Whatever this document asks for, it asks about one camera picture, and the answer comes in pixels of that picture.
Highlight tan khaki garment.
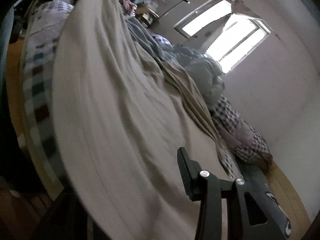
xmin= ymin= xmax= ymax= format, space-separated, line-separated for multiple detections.
xmin=53 ymin=0 xmax=227 ymax=239

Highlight dark teal penguin pillow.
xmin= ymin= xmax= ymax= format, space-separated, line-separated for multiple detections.
xmin=237 ymin=159 xmax=292 ymax=239

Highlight wooden headboard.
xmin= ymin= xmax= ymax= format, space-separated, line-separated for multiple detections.
xmin=266 ymin=161 xmax=311 ymax=239

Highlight plaid folded quilt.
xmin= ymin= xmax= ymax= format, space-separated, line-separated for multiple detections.
xmin=210 ymin=96 xmax=273 ymax=172

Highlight window with curtain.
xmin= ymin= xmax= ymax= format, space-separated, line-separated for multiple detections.
xmin=174 ymin=0 xmax=272 ymax=74

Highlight light blue grey garment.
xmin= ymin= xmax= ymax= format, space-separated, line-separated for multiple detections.
xmin=125 ymin=17 xmax=174 ymax=61

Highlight stacked cardboard boxes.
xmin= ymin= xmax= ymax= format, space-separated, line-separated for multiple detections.
xmin=127 ymin=0 xmax=160 ymax=28

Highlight pink cloth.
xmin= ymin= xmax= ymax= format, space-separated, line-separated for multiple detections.
xmin=118 ymin=0 xmax=137 ymax=16

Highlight plaid checkered bed sheet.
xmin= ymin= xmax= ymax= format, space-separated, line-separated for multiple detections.
xmin=20 ymin=1 xmax=73 ymax=200

